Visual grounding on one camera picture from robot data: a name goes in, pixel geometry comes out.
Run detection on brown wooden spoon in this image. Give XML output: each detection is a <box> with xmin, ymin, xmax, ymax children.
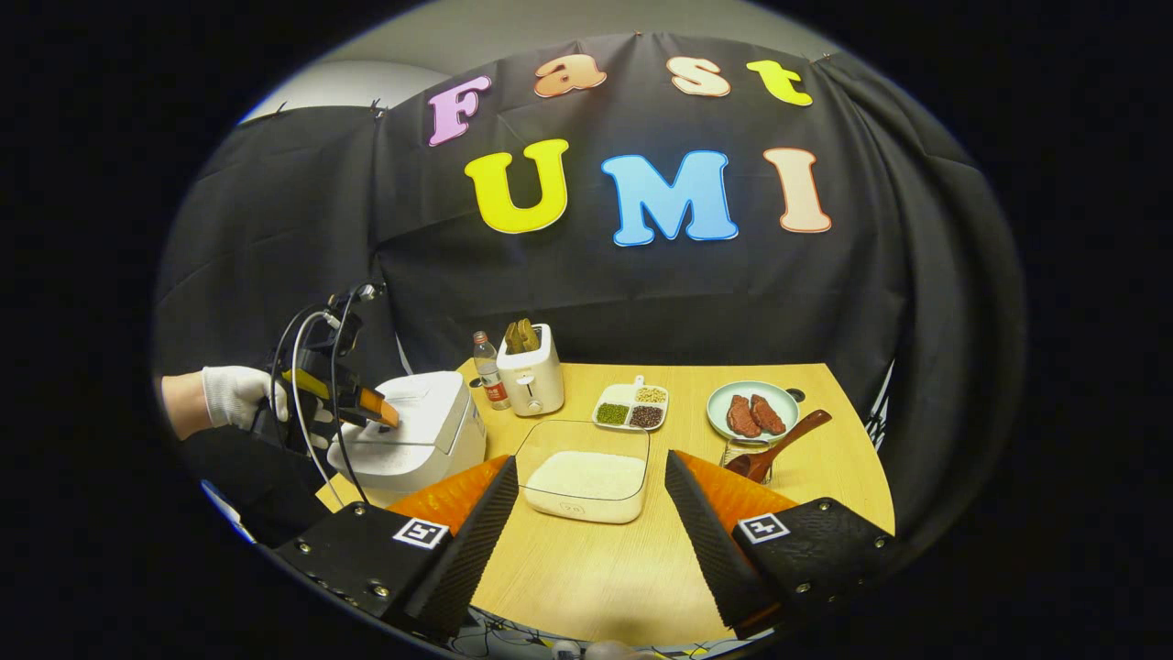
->
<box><xmin>723</xmin><ymin>408</ymin><xmax>834</xmax><ymax>485</ymax></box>

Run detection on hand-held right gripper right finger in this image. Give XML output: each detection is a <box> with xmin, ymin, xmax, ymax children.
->
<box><xmin>663</xmin><ymin>448</ymin><xmax>905</xmax><ymax>641</ymax></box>

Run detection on white toaster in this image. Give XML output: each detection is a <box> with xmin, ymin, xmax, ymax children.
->
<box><xmin>495</xmin><ymin>323</ymin><xmax>566</xmax><ymax>419</ymax></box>

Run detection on white divided bean dish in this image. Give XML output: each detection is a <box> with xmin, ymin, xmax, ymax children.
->
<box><xmin>591</xmin><ymin>375</ymin><xmax>671</xmax><ymax>433</ymax></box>

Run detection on red meat slice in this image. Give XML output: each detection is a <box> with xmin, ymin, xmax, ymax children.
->
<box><xmin>751</xmin><ymin>393</ymin><xmax>788</xmax><ymax>436</ymax></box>
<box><xmin>726</xmin><ymin>394</ymin><xmax>764</xmax><ymax>438</ymax></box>

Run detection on metal tripod stand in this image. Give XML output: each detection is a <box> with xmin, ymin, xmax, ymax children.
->
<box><xmin>865</xmin><ymin>360</ymin><xmax>896</xmax><ymax>452</ymax></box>

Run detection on white rice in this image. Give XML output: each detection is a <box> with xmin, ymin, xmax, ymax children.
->
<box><xmin>523</xmin><ymin>449</ymin><xmax>648</xmax><ymax>504</ymax></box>

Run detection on pale green plate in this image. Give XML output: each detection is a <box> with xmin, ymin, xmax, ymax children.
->
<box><xmin>706</xmin><ymin>379</ymin><xmax>801</xmax><ymax>444</ymax></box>

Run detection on white cable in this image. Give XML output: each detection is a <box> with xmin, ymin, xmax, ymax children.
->
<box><xmin>290</xmin><ymin>311</ymin><xmax>346</xmax><ymax>505</ymax></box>

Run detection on clear red-label bottle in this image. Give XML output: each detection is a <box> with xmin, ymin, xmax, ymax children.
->
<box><xmin>471</xmin><ymin>330</ymin><xmax>512</xmax><ymax>412</ymax></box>

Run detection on white rice cooker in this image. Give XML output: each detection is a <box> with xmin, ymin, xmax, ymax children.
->
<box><xmin>326</xmin><ymin>370</ymin><xmax>489</xmax><ymax>506</ymax></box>

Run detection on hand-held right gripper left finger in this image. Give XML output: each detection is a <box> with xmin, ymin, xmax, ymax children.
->
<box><xmin>270</xmin><ymin>455</ymin><xmax>521</xmax><ymax>643</ymax></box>

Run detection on clear plastic rice container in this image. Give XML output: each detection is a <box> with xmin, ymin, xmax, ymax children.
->
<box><xmin>514</xmin><ymin>419</ymin><xmax>652</xmax><ymax>526</ymax></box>

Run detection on black cable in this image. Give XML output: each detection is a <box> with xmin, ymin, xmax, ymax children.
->
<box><xmin>268</xmin><ymin>301</ymin><xmax>369</xmax><ymax>507</ymax></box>

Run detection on black backdrop cloth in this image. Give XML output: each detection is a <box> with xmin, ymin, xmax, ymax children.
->
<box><xmin>151</xmin><ymin>32</ymin><xmax>1027</xmax><ymax>553</ymax></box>

